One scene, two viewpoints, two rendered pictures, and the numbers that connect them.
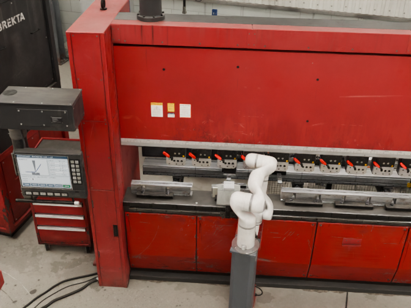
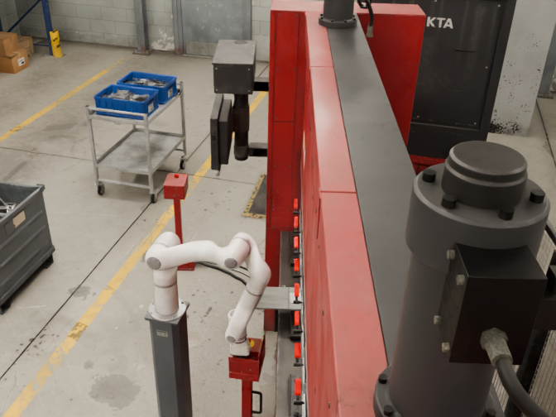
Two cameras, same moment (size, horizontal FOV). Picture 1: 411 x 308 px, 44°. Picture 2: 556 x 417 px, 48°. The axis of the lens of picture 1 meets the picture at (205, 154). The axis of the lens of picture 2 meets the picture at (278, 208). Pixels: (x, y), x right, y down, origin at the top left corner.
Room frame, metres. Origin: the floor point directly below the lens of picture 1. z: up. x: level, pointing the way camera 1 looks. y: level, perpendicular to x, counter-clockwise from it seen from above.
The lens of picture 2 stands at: (3.05, -2.81, 3.11)
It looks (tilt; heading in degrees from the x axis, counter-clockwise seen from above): 31 degrees down; 87
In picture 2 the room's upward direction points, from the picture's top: 2 degrees clockwise
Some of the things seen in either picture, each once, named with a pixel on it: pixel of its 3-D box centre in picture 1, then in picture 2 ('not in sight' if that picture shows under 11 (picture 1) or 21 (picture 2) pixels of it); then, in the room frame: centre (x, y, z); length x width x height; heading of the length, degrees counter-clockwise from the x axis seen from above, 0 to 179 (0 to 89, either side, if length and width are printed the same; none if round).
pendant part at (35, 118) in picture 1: (48, 151); (235, 113); (2.95, 1.08, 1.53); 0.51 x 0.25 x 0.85; 88
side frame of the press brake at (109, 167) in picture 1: (113, 151); (331, 186); (3.58, 0.77, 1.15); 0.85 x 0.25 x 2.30; 177
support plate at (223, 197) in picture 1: (228, 194); (279, 298); (3.21, -0.19, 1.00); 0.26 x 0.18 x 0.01; 177
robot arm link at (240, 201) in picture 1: (243, 208); (165, 257); (2.64, -0.26, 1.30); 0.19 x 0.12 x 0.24; 73
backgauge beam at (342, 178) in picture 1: (276, 172); not in sight; (3.63, -0.61, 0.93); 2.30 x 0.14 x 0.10; 87
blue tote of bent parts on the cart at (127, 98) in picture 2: not in sight; (127, 102); (1.88, 2.82, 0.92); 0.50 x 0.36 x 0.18; 164
